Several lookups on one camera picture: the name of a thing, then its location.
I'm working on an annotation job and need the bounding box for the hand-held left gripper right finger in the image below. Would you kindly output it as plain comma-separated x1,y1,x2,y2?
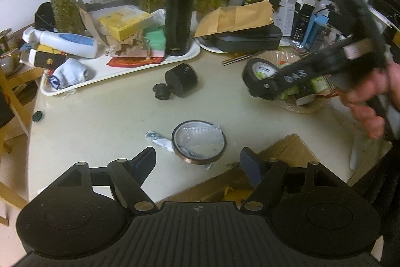
240,147,347,214

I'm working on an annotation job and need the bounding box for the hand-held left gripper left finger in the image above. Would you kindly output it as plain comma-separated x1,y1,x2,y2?
54,146,158,216

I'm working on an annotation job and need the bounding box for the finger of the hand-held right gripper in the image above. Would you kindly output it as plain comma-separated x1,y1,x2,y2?
249,36,367,99

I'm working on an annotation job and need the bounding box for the yellow dog-shaped toy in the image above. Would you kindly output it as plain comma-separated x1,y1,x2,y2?
223,187,255,202

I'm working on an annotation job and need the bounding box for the brown cardboard box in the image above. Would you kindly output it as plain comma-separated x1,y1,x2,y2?
162,134,393,203

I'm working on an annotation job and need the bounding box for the black tape roll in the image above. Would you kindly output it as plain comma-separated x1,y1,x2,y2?
243,58,282,99

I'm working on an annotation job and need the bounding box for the thin brown tape roll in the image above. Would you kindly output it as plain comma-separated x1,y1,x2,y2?
172,120,227,166

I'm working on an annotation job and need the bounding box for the black cylinder with knob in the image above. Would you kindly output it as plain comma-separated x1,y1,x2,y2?
152,64,199,101

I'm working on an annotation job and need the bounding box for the person's right hand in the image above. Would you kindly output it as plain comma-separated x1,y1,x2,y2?
340,62,400,140

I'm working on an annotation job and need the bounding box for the green white wipe packet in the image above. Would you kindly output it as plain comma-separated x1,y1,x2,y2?
309,76,329,92

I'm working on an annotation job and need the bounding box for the small white box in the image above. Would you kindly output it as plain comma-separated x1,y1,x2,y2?
295,95,315,106

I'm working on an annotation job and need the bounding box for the woven basket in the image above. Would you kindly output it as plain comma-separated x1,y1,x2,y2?
247,51,332,114

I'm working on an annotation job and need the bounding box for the blue carton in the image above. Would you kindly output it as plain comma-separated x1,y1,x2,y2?
301,14,330,50

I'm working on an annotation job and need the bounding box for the black carton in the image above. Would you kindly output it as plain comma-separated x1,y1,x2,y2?
290,4,315,39

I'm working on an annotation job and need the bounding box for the clear plastic bag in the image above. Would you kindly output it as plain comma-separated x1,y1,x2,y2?
175,125,226,158

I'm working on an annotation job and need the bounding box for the black hard case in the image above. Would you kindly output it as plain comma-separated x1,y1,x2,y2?
200,25,283,53

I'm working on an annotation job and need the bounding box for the white carton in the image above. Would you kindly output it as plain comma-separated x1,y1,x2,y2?
275,0,301,34

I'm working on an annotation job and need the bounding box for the brown paper envelope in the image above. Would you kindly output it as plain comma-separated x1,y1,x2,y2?
194,0,274,38

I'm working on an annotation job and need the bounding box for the white plate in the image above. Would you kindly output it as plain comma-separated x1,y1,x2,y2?
195,36,229,53

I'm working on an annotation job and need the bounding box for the white tray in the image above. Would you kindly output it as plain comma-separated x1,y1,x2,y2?
40,36,201,97

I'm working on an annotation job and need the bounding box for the red paper packet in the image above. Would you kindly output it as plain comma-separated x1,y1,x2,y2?
108,56,165,67

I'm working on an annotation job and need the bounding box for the white and blue sock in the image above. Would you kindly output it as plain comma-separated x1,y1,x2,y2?
48,58,91,89

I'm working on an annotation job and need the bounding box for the crumpled brown paper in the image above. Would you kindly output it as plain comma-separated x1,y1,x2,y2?
78,0,151,56

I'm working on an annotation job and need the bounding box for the mint green pack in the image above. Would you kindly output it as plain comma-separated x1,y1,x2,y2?
143,26,166,52

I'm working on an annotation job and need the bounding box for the black thermos bottle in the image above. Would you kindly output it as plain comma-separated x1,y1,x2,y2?
164,0,201,56

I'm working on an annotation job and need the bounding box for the yellow box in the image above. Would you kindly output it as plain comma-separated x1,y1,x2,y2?
98,6,153,42

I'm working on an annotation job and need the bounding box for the black box with gold emblem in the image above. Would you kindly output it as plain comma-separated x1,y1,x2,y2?
19,43,68,69

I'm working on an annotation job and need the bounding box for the white bottle with blue label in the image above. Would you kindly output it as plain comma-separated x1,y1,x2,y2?
22,29,98,59

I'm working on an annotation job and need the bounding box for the person's dark clothing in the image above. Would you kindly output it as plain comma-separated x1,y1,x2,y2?
353,142,400,267

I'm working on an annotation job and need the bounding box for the wooden chair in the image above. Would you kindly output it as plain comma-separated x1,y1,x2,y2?
0,67,44,227

